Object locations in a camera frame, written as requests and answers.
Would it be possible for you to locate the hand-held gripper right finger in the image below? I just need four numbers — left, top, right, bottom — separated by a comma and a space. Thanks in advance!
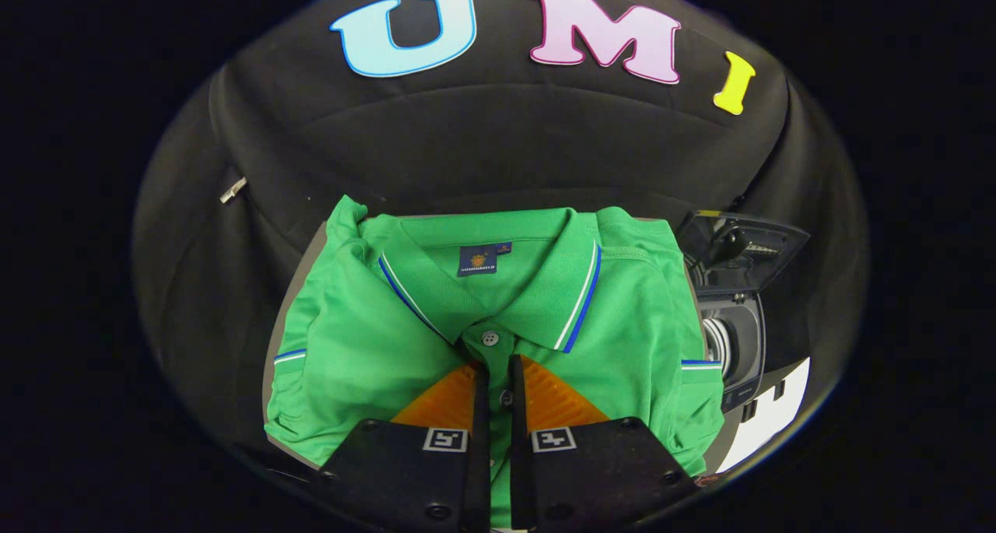
510, 354, 701, 533

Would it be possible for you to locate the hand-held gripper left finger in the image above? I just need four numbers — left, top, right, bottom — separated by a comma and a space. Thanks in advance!
317, 362, 493, 533

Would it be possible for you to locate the green polo shirt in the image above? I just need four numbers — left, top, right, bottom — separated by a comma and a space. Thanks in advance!
265, 195, 726, 530

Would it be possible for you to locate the dark washing machine lid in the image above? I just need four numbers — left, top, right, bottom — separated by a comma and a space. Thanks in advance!
675, 210, 812, 293

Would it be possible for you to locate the grey cabinet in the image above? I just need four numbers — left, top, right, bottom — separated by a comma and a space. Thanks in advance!
263, 220, 732, 473

